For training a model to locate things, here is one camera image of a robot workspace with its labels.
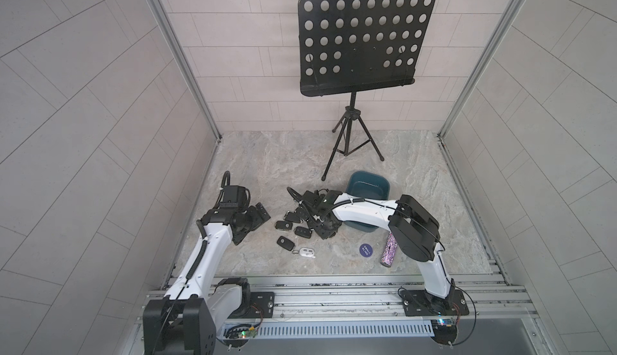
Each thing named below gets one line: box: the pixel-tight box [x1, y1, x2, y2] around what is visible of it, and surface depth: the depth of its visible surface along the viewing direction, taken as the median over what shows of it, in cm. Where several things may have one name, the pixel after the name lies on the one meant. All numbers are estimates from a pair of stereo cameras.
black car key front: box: [276, 235, 295, 252], surface depth 84 cm
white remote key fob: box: [299, 247, 315, 258], surface depth 82 cm
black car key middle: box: [294, 226, 313, 239], surface depth 86 cm
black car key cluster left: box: [283, 207, 302, 224], surface depth 91 cm
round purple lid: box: [359, 243, 374, 258], surface depth 84 cm
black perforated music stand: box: [298, 0, 436, 181], surface depth 68 cm
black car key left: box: [274, 220, 294, 231], surface depth 88 cm
